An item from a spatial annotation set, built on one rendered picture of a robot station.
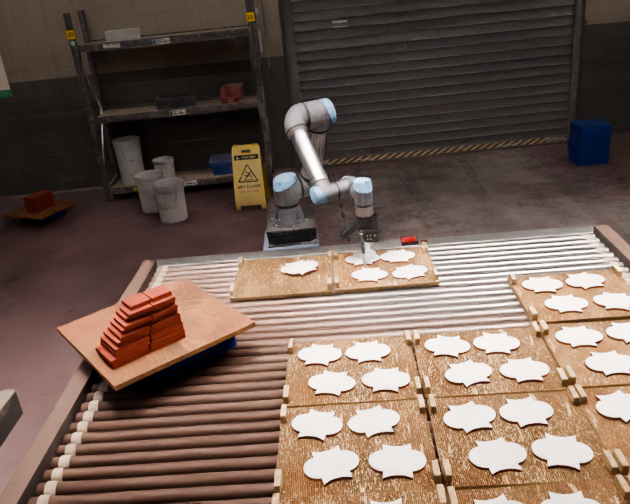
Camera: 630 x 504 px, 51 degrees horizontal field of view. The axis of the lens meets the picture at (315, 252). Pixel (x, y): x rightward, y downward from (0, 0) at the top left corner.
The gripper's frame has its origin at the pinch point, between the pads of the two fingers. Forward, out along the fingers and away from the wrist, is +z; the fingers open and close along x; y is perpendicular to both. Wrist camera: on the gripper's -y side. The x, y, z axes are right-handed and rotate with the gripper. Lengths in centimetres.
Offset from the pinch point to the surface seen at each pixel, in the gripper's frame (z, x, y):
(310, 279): 0.6, -14.6, -22.4
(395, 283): 0.7, -24.3, 11.3
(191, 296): -10, -42, -65
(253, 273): 0.5, -4.3, -46.8
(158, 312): -22, -76, -67
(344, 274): 0.6, -12.5, -8.3
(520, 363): 0, -86, 43
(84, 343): -10, -70, -96
